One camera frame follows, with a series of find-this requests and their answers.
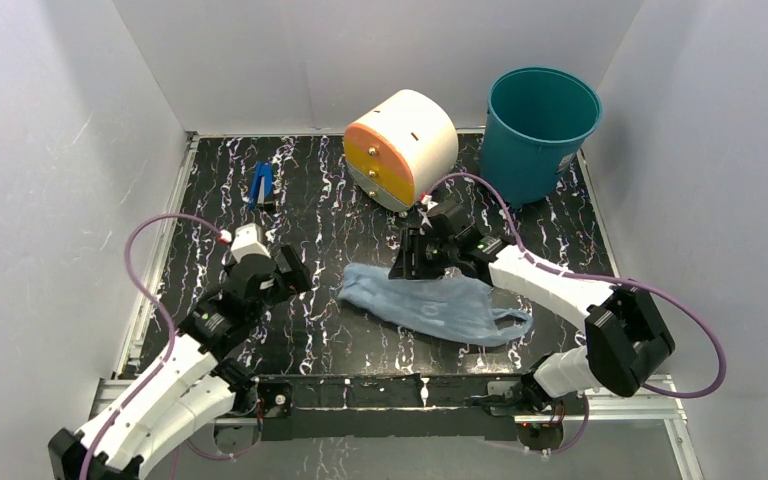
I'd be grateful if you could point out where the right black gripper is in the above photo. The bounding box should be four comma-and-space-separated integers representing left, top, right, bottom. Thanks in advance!
388, 227, 459, 280

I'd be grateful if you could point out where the light blue plastic bag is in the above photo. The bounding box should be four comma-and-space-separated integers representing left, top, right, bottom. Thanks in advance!
338, 263, 534, 347

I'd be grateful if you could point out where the teal plastic trash bin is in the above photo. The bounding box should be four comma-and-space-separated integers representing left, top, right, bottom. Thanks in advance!
479, 67, 602, 208

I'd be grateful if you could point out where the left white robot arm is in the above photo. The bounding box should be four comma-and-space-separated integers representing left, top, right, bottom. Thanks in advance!
48, 245, 312, 479

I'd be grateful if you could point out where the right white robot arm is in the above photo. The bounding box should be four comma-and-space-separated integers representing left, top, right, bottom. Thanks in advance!
389, 201, 675, 414

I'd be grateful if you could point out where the blue stapler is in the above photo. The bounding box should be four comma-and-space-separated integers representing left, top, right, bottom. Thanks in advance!
248, 162, 275, 212

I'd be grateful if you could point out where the white drawer box orange front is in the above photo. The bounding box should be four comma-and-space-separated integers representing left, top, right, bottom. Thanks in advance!
343, 89, 459, 213

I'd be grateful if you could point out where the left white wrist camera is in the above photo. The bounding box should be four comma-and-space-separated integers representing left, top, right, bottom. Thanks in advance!
230, 223, 271, 263

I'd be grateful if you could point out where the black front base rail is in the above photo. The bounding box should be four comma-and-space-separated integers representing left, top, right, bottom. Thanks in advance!
211, 360, 567, 452

